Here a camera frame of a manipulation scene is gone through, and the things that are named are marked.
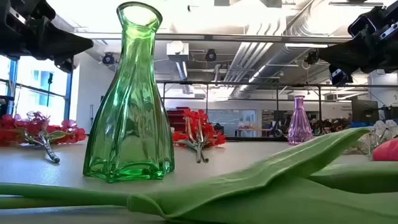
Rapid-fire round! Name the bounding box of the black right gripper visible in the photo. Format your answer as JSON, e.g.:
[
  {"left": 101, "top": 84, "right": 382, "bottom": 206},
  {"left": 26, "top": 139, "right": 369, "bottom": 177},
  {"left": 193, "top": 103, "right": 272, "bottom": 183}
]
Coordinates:
[{"left": 318, "top": 0, "right": 398, "bottom": 87}]

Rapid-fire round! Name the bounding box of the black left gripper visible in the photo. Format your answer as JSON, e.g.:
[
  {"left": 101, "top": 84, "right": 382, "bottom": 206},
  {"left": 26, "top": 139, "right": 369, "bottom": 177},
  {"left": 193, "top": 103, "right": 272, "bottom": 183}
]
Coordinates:
[{"left": 0, "top": 0, "right": 94, "bottom": 74}]

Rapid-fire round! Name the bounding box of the white artificial flower bunch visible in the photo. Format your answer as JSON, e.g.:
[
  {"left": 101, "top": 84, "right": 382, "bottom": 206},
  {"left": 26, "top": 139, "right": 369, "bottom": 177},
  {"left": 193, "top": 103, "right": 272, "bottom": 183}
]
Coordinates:
[
  {"left": 26, "top": 110, "right": 50, "bottom": 124},
  {"left": 343, "top": 119, "right": 398, "bottom": 161}
]

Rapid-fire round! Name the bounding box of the red artificial flower bunch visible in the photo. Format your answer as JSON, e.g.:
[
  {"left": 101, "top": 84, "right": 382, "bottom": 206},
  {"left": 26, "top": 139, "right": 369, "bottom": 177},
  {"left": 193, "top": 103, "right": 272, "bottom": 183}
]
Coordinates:
[
  {"left": 0, "top": 111, "right": 87, "bottom": 164},
  {"left": 172, "top": 108, "right": 227, "bottom": 164}
]

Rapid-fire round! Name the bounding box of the purple glass vase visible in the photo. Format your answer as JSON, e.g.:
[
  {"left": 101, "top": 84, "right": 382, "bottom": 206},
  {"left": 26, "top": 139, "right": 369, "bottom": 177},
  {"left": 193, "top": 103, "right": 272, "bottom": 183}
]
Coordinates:
[{"left": 287, "top": 95, "right": 314, "bottom": 146}]

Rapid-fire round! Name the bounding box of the green glass vase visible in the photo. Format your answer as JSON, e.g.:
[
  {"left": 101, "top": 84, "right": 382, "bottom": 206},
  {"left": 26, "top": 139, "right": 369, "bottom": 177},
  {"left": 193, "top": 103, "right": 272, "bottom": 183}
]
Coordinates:
[{"left": 82, "top": 1, "right": 175, "bottom": 184}]

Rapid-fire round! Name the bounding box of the black background monitor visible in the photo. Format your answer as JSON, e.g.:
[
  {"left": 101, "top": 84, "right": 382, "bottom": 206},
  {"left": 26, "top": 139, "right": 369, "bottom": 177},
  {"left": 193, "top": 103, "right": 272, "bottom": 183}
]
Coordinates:
[{"left": 351, "top": 99, "right": 380, "bottom": 124}]

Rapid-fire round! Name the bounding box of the white ceiling unit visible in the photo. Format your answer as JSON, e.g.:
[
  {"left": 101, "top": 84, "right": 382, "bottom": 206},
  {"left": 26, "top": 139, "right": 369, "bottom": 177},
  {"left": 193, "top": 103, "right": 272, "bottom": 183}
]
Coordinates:
[{"left": 166, "top": 41, "right": 190, "bottom": 62}]

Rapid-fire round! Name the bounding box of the red storage shelf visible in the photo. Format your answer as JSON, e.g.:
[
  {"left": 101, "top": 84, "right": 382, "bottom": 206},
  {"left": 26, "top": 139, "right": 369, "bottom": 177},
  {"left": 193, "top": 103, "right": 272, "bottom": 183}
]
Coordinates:
[{"left": 167, "top": 107, "right": 191, "bottom": 133}]

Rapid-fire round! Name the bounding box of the grey overhead beam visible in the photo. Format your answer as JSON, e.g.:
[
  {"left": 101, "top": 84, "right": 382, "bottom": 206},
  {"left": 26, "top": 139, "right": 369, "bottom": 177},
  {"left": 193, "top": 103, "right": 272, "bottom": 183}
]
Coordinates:
[{"left": 74, "top": 32, "right": 354, "bottom": 44}]

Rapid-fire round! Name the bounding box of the silver ventilation duct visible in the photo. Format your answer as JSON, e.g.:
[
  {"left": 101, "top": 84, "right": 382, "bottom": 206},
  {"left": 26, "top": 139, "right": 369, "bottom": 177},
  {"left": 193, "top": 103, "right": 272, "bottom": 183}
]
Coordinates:
[{"left": 229, "top": 12, "right": 349, "bottom": 99}]

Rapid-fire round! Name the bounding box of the black metal rack frame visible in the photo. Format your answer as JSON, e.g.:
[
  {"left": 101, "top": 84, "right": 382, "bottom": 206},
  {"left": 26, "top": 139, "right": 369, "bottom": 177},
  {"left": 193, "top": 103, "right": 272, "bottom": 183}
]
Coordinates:
[{"left": 155, "top": 81, "right": 398, "bottom": 139}]

